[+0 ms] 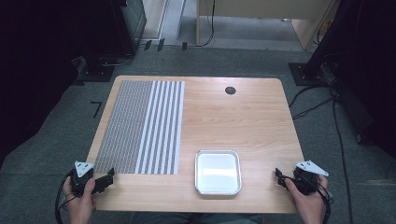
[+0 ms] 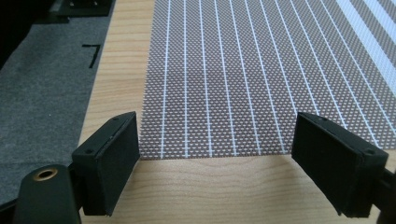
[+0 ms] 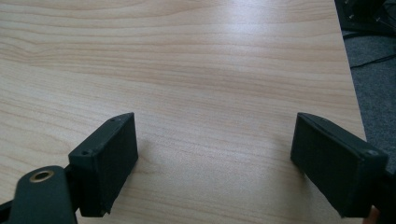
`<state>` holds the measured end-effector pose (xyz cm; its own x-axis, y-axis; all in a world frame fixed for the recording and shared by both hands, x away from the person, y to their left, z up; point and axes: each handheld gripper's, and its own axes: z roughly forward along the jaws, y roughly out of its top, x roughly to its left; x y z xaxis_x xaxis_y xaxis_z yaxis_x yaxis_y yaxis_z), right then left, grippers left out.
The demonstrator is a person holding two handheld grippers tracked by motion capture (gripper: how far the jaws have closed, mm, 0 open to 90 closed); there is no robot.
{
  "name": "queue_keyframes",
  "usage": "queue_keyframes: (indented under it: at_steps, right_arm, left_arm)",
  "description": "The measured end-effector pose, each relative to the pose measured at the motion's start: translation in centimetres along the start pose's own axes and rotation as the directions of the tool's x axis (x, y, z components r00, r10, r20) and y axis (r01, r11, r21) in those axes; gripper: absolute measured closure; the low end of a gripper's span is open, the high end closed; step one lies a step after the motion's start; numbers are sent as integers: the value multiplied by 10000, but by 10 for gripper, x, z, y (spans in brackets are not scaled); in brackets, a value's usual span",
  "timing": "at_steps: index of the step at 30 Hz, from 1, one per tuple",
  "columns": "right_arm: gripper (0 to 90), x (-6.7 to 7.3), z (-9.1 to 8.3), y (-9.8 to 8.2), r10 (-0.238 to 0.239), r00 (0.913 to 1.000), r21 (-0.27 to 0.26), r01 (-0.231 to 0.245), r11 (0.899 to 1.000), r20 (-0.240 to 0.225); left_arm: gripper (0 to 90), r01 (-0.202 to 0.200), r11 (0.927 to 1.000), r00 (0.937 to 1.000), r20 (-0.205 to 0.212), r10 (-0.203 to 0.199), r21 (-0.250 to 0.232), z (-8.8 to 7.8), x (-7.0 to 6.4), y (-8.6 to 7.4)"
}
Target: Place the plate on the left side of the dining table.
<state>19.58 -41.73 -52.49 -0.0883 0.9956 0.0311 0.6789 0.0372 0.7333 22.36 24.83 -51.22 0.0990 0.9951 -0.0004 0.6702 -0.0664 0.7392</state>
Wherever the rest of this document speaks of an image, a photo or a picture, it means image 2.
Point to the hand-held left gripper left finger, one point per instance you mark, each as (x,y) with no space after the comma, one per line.
(106,165)

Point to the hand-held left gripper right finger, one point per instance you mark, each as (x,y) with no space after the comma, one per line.
(336,161)

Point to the brown striped woven placemat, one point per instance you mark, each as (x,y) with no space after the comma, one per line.
(249,77)

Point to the black metal stand base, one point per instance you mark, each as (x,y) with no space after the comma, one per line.
(84,7)

